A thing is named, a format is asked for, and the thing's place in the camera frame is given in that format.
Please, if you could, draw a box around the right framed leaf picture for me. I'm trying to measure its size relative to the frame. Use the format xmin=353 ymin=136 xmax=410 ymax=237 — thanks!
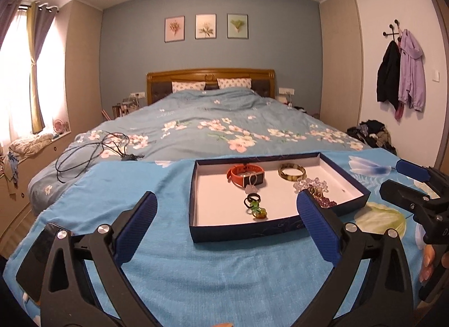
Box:
xmin=227 ymin=13 xmax=249 ymax=39

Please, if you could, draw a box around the wooden headboard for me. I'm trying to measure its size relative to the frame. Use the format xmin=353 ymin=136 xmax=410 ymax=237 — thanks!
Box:
xmin=146 ymin=68 xmax=276 ymax=105

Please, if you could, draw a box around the wooden door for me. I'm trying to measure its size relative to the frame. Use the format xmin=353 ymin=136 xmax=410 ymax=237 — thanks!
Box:
xmin=431 ymin=0 xmax=448 ymax=173

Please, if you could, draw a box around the light blue floral blanket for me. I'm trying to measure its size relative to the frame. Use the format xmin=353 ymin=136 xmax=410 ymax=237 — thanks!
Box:
xmin=2 ymin=149 xmax=436 ymax=327

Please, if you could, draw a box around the left patterned pillow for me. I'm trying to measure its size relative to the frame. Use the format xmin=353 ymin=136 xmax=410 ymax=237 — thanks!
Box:
xmin=171 ymin=81 xmax=206 ymax=93

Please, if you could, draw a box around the patterned pillow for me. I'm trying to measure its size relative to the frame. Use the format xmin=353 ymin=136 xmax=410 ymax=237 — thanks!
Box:
xmin=217 ymin=78 xmax=252 ymax=90
xmin=171 ymin=81 xmax=206 ymax=93

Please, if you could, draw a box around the clear crystal bracelet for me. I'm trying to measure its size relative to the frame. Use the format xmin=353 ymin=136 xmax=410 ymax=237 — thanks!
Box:
xmin=293 ymin=177 xmax=330 ymax=195

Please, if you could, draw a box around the dark blue shallow box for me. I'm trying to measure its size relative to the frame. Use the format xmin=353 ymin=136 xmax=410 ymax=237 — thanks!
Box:
xmin=189 ymin=153 xmax=371 ymax=242

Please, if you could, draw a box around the left grey curtain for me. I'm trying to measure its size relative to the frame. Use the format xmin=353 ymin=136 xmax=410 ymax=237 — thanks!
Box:
xmin=0 ymin=0 xmax=21 ymax=46

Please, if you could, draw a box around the framed flower picture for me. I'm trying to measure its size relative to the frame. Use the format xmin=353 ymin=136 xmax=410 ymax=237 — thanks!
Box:
xmin=195 ymin=14 xmax=216 ymax=39
xmin=164 ymin=16 xmax=185 ymax=43

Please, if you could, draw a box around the black hanging jacket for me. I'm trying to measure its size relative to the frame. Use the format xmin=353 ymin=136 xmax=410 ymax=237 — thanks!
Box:
xmin=377 ymin=41 xmax=401 ymax=110

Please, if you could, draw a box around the orange smart watch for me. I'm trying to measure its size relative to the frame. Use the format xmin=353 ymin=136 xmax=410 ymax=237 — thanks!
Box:
xmin=226 ymin=163 xmax=265 ymax=189

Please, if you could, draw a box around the right patterned pillow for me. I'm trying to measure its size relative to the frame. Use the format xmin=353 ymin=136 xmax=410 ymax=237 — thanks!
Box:
xmin=217 ymin=78 xmax=252 ymax=90

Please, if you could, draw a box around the tortoiseshell bangle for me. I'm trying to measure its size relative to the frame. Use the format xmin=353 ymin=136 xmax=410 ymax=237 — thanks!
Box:
xmin=278 ymin=163 xmax=307 ymax=182

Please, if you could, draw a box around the person right hand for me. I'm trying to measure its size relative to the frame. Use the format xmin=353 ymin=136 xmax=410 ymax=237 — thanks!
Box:
xmin=419 ymin=245 xmax=443 ymax=284

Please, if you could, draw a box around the middle framed flower picture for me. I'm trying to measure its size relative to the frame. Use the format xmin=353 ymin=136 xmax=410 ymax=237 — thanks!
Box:
xmin=195 ymin=14 xmax=216 ymax=39

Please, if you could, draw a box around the left nightstand clutter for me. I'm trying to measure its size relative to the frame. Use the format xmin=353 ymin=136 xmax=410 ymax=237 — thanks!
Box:
xmin=101 ymin=92 xmax=146 ymax=121

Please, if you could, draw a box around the blue floral duvet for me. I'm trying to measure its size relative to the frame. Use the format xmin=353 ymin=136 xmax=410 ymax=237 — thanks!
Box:
xmin=28 ymin=87 xmax=366 ymax=215

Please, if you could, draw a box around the purple hanging jacket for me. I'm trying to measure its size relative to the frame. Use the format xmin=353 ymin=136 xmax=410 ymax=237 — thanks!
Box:
xmin=395 ymin=29 xmax=425 ymax=122

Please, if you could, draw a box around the clothes pile on floor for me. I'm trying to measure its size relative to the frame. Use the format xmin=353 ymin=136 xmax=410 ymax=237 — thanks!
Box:
xmin=346 ymin=120 xmax=397 ymax=155

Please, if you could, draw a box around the olive grey curtain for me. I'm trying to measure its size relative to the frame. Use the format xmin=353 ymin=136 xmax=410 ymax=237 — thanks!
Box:
xmin=27 ymin=1 xmax=58 ymax=135

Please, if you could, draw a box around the left framed flower picture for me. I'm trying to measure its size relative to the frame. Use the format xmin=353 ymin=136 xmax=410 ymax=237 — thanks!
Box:
xmin=164 ymin=16 xmax=185 ymax=43

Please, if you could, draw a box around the pink charm ring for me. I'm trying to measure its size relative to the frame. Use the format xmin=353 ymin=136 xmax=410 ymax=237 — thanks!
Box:
xmin=244 ymin=173 xmax=260 ymax=195

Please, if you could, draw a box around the black charger cable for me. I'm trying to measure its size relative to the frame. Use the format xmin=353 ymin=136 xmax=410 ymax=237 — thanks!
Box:
xmin=55 ymin=130 xmax=145 ymax=184

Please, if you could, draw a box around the folded blanket on bench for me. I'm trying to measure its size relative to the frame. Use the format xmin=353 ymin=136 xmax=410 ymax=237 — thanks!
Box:
xmin=8 ymin=133 xmax=53 ymax=158

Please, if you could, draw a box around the black wall coat hook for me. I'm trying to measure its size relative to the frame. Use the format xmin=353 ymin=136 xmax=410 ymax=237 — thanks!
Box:
xmin=382 ymin=19 xmax=402 ymax=42

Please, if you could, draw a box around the black smartphone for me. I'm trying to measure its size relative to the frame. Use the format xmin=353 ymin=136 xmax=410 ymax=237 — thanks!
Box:
xmin=16 ymin=223 xmax=62 ymax=302

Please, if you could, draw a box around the purple beaded bracelet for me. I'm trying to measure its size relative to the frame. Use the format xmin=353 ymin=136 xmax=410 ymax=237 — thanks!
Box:
xmin=303 ymin=188 xmax=339 ymax=208

